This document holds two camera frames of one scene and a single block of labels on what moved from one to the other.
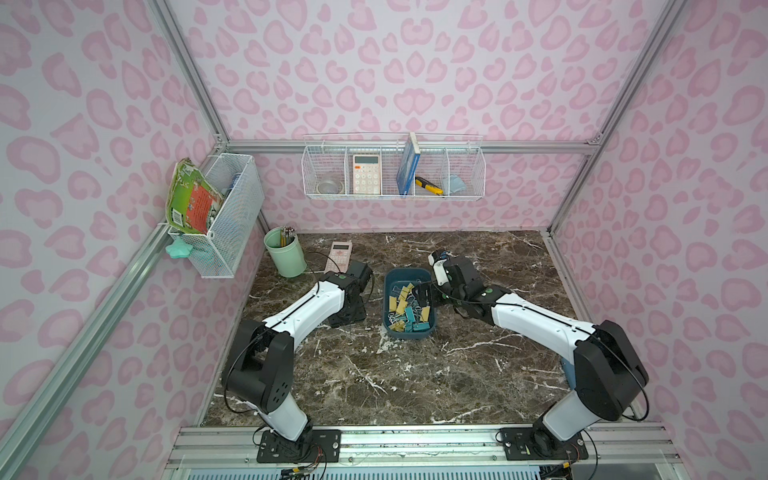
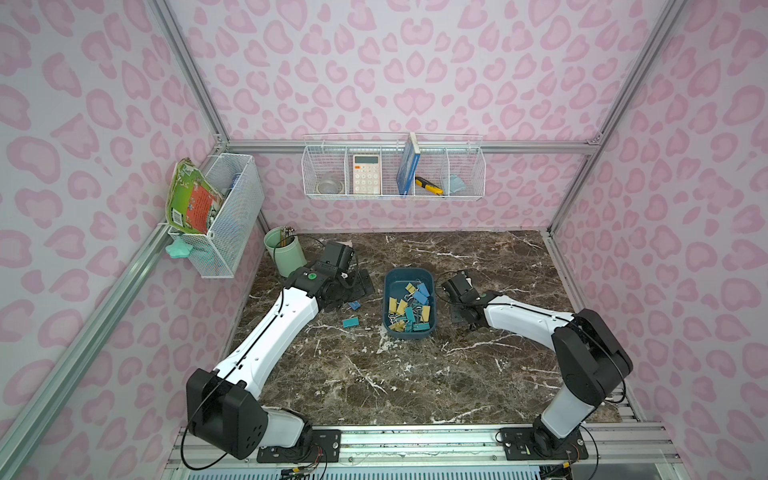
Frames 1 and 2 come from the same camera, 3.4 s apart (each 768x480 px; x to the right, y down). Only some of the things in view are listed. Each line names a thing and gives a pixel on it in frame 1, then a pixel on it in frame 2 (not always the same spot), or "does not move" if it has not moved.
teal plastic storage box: x=394 y=279 does not move
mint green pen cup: x=289 y=260 does not move
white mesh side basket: x=219 y=252 does not move
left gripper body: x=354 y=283 to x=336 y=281
